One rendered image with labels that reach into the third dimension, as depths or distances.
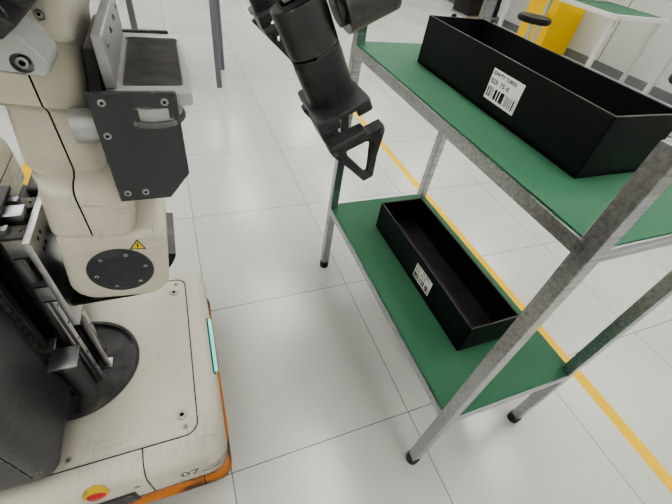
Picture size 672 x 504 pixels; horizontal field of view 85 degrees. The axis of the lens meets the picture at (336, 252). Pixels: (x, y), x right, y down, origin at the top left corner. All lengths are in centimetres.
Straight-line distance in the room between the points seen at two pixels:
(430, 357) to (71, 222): 90
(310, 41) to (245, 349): 119
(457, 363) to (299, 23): 95
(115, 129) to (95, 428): 75
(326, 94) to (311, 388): 110
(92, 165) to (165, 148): 14
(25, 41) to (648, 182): 64
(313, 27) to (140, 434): 94
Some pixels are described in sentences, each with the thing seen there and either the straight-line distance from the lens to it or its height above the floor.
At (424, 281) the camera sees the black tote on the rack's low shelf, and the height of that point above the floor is 41.
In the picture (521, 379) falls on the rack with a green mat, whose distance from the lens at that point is 121.
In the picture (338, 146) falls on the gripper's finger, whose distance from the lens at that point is 42.
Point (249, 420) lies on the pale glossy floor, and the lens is 134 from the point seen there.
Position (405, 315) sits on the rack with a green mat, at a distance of 117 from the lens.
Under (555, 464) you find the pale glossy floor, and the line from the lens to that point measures 158.
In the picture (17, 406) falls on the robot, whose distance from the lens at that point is 91.
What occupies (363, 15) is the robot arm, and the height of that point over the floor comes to 117.
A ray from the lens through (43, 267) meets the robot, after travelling 81.
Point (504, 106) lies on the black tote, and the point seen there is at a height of 98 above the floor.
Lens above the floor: 125
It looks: 44 degrees down
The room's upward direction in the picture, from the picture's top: 10 degrees clockwise
